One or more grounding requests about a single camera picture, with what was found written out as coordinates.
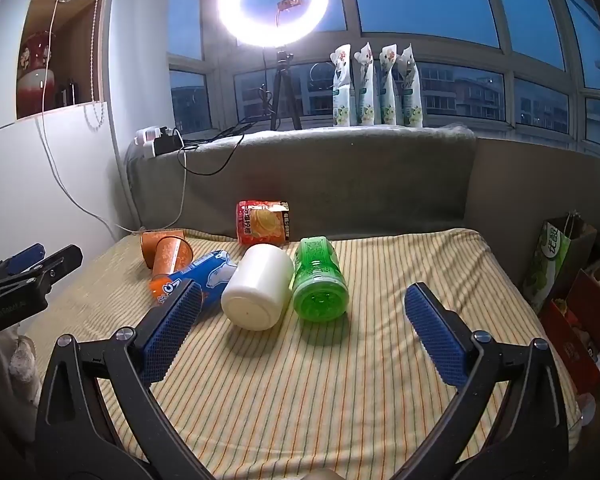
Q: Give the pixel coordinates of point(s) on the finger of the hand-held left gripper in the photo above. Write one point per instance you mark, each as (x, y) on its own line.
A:
(22, 256)
(55, 261)

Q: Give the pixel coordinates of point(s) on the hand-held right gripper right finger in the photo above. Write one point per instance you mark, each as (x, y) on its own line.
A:
(437, 336)

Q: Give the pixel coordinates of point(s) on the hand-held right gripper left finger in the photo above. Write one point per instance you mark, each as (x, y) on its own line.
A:
(169, 332)

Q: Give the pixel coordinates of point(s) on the white cup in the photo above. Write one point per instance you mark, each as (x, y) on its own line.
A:
(256, 287)

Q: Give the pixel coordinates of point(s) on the orange paper cup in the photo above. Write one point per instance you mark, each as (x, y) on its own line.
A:
(164, 252)

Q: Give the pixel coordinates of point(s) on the beige fuzzy cloth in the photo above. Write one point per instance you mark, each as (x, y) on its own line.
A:
(25, 365)

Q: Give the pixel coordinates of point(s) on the green plastic bottle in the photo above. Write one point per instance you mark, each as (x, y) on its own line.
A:
(320, 280)

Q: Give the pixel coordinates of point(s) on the green paper bag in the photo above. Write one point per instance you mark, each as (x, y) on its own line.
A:
(550, 265)

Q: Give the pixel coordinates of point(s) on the red cardboard box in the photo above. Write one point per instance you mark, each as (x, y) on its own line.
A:
(572, 347)

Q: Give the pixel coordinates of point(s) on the red snack canister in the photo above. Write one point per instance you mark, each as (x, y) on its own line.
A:
(262, 223)

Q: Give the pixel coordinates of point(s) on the striped yellow bed sheet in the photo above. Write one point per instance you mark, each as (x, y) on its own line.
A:
(305, 400)

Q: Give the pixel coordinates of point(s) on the white power strip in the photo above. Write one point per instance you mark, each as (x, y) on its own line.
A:
(147, 136)

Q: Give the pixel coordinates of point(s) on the brown cardboard box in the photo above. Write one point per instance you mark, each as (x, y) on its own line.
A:
(597, 305)

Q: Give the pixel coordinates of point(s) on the black power adapter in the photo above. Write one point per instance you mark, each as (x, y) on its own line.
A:
(167, 142)

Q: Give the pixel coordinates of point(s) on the grey padded bench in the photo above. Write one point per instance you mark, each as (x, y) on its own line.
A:
(355, 180)

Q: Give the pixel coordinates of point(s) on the red and white vase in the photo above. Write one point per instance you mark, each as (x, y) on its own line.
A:
(34, 75)

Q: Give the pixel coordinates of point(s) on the white green refill pouch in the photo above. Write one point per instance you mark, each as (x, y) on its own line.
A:
(366, 90)
(343, 90)
(411, 90)
(389, 90)

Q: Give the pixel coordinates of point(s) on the black tripod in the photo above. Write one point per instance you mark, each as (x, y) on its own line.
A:
(284, 90)

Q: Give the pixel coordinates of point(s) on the phone holder clamp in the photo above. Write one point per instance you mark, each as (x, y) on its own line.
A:
(290, 3)

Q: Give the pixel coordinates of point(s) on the wooden wall shelf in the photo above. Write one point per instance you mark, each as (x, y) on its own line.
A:
(75, 50)

